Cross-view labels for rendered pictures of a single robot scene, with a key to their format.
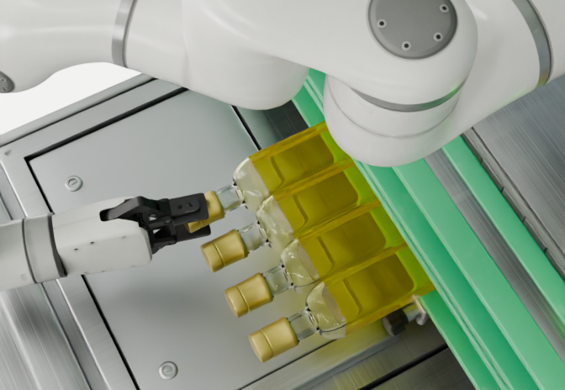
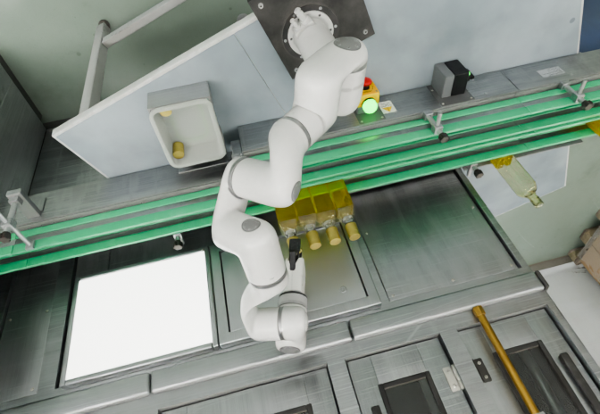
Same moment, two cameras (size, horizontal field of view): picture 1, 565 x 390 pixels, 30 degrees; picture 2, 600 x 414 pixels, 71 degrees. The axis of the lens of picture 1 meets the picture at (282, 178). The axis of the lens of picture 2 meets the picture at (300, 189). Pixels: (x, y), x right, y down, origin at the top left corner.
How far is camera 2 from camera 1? 0.75 m
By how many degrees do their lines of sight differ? 39
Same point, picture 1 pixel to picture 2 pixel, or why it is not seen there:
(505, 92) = not seen: hidden behind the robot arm
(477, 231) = (343, 146)
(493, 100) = not seen: hidden behind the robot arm
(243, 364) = (345, 263)
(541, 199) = (338, 127)
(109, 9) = (298, 128)
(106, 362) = (335, 310)
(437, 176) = (320, 153)
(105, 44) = (305, 140)
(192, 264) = not seen: hidden behind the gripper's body
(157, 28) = (310, 120)
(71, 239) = (298, 283)
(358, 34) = (350, 53)
